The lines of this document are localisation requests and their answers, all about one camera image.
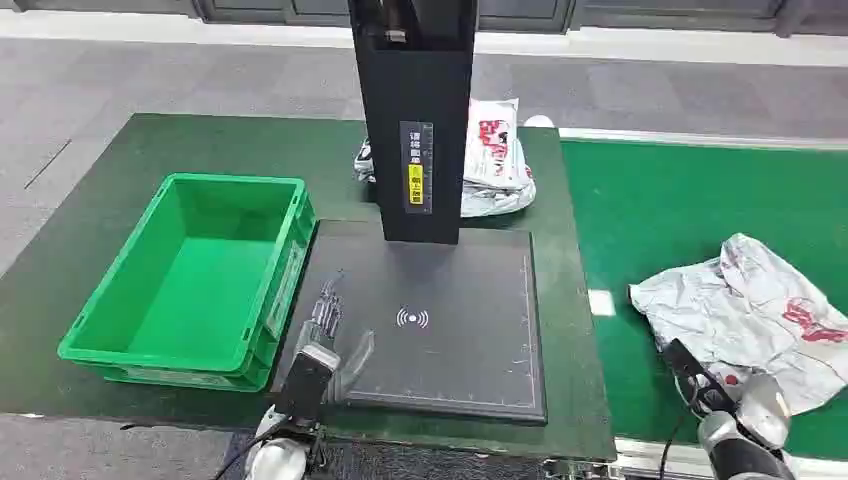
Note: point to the green plastic crate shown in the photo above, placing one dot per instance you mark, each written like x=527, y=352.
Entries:
x=199, y=298

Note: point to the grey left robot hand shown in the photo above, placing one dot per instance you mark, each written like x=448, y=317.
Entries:
x=328, y=311

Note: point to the grey poly parcel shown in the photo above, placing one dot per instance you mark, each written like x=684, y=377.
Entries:
x=742, y=311
x=497, y=203

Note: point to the white conveyor side rail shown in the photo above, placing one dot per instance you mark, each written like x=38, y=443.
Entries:
x=696, y=138
x=646, y=454

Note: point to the black scanner base plate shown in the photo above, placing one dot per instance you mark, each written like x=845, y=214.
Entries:
x=457, y=338

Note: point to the bright green conveyor belt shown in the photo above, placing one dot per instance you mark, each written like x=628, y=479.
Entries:
x=662, y=212

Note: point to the grey flat poly parcel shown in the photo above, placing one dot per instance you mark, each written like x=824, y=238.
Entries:
x=497, y=203

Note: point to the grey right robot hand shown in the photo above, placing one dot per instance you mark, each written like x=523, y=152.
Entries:
x=765, y=407

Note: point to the black scanner column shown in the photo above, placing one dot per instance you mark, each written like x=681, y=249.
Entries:
x=411, y=86

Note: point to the white red-print poly parcel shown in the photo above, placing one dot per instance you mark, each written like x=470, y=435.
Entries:
x=493, y=142

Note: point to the dark green table mat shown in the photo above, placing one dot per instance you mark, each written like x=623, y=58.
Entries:
x=99, y=172

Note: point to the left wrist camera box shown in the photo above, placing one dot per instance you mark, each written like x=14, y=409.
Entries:
x=306, y=384

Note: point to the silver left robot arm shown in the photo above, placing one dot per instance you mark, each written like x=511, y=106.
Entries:
x=278, y=457

